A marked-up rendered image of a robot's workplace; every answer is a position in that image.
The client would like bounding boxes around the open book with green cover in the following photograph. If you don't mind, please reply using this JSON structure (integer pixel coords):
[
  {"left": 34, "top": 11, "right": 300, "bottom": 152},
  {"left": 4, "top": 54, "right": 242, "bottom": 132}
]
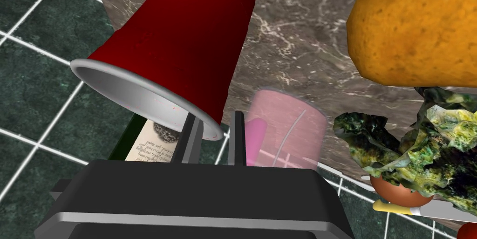
[{"left": 108, "top": 114, "right": 188, "bottom": 164}]

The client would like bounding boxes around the pink translucent cup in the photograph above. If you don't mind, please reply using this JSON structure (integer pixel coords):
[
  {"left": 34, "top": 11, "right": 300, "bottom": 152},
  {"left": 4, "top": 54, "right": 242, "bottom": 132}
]
[{"left": 244, "top": 88, "right": 328, "bottom": 169}]

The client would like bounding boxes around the green lettuce head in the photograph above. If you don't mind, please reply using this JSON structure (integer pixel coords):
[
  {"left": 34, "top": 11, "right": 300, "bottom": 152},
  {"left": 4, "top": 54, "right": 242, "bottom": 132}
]
[{"left": 332, "top": 86, "right": 477, "bottom": 217}]

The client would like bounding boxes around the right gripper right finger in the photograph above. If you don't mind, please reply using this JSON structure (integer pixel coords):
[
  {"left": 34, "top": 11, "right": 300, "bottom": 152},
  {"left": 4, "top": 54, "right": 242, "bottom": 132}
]
[{"left": 227, "top": 111, "right": 248, "bottom": 167}]

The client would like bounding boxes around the yellow-handled knife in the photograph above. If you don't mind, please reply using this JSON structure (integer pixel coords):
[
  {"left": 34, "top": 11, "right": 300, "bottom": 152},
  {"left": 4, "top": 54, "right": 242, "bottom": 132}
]
[{"left": 372, "top": 198, "right": 477, "bottom": 225}]

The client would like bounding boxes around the brown round bowl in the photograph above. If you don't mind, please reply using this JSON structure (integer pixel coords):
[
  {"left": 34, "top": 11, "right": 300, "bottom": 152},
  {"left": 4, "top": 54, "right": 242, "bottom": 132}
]
[{"left": 369, "top": 173, "right": 435, "bottom": 208}]

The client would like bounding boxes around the red plastic cup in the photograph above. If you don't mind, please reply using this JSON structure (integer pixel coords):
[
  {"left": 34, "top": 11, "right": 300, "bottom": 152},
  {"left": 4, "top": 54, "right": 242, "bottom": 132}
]
[{"left": 69, "top": 0, "right": 258, "bottom": 142}]

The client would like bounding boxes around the small red round object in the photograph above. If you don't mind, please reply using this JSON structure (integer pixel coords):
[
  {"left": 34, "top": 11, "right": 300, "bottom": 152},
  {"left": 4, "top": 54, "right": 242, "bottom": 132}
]
[{"left": 456, "top": 222, "right": 477, "bottom": 239}]

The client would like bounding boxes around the orange-brown potato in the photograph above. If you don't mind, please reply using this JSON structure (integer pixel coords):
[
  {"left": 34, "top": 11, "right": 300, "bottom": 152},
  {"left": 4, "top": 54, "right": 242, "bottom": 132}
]
[{"left": 346, "top": 0, "right": 477, "bottom": 89}]

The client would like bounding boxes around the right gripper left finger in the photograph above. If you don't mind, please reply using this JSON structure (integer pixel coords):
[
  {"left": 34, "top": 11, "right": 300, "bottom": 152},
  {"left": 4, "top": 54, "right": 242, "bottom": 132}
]
[{"left": 171, "top": 113, "right": 205, "bottom": 165}]

